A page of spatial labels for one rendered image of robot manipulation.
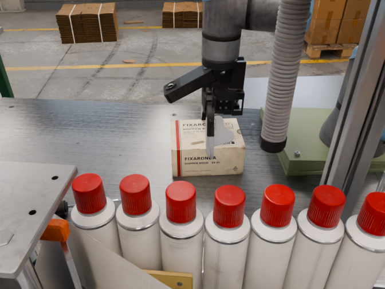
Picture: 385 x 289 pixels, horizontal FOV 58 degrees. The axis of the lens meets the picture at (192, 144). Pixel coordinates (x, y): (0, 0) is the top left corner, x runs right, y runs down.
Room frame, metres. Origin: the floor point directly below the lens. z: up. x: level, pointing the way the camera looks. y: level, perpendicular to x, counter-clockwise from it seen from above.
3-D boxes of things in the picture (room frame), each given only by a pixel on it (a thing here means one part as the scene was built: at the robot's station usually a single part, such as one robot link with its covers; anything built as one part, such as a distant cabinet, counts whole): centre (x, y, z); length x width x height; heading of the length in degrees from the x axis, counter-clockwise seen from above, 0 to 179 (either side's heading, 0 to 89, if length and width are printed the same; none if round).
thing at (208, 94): (0.66, -0.06, 1.02); 0.09 x 0.08 x 0.12; 94
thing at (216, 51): (0.66, -0.05, 1.10); 0.08 x 0.08 x 0.05
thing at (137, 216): (0.28, 0.06, 0.98); 0.05 x 0.05 x 0.20
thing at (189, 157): (0.66, -0.03, 0.87); 0.16 x 0.12 x 0.07; 94
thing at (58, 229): (0.22, 0.13, 1.08); 0.03 x 0.02 x 0.02; 85
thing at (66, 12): (4.25, 1.24, 0.16); 0.65 x 0.54 x 0.32; 98
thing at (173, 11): (4.82, 0.08, 0.11); 0.65 x 0.54 x 0.22; 91
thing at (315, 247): (0.27, -0.14, 0.98); 0.05 x 0.05 x 0.20
